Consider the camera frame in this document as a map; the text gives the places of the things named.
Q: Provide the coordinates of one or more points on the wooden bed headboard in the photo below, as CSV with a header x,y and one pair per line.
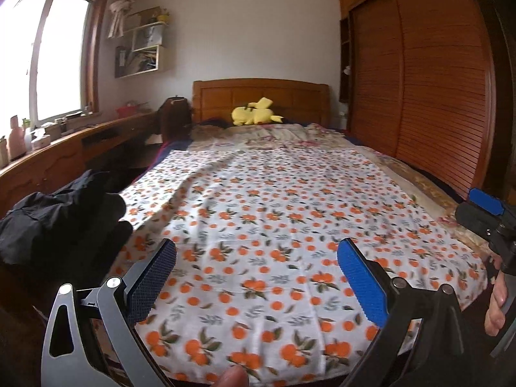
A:
x,y
258,92

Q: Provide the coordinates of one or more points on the long wooden desk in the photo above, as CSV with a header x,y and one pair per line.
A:
x,y
44,165

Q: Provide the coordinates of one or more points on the floral quilt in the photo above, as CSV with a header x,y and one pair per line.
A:
x,y
290,135

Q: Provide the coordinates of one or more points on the person's left hand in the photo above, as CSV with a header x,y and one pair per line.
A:
x,y
232,377

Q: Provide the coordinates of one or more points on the white bottle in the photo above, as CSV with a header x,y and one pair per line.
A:
x,y
28,139

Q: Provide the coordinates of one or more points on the white wall shelf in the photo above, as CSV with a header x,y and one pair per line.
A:
x,y
145,52

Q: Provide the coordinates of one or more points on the red basin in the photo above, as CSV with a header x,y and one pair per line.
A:
x,y
126,112

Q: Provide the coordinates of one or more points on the pink bottle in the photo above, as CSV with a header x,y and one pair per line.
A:
x,y
17,141

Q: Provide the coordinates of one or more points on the person's right hand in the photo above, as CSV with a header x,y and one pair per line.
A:
x,y
500,302

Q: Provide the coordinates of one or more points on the orange fruit print bed sheet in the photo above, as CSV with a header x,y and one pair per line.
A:
x,y
282,217

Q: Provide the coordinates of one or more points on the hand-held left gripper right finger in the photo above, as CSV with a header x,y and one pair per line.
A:
x,y
361,278

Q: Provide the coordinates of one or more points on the yellow plush toy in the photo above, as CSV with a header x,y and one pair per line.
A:
x,y
254,116

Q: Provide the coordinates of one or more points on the tied beige curtain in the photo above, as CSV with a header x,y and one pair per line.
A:
x,y
121,8

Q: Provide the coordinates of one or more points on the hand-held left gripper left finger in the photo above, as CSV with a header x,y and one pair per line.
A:
x,y
155,278

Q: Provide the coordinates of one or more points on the wooden slatted wardrobe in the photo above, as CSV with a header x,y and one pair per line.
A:
x,y
435,80

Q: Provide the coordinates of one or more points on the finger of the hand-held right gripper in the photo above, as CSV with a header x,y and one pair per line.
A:
x,y
485,201
473,217

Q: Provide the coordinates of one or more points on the pile of dark clothes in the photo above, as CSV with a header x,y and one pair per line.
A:
x,y
52,225

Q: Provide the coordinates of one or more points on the wooden framed window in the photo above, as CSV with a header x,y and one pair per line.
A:
x,y
56,56

